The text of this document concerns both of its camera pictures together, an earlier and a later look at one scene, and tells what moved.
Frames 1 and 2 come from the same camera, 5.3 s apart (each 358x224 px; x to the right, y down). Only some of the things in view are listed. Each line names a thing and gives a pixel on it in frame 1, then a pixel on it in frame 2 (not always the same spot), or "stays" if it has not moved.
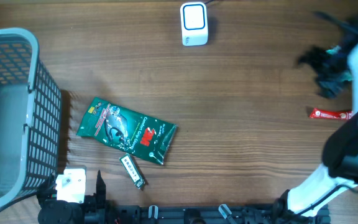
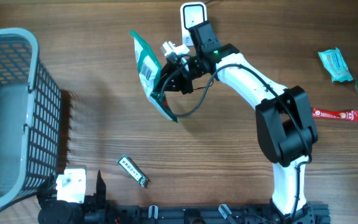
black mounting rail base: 197,214 stays
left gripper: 91,201 stays
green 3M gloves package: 120,127 -> 150,69
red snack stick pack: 332,114 stays
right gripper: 312,57 -> 179,78
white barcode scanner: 194,23 stays
